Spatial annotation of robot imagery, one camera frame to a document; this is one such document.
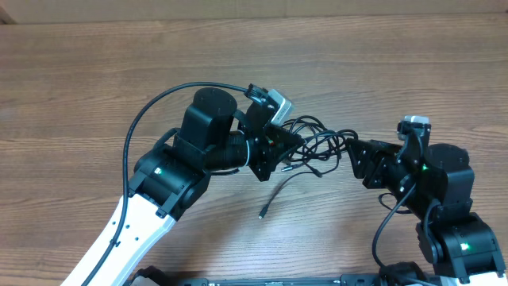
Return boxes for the thin black USB cable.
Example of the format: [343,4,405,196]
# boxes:
[257,130,344,220]

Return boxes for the right camera cable black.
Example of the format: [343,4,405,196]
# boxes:
[371,130,430,269]

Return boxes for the camera cable black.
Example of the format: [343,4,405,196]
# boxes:
[371,130,430,269]
[81,81,271,286]

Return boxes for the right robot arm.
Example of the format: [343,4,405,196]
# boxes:
[346,133,507,285]

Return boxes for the left camera cable black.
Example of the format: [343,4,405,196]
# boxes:
[81,81,271,286]

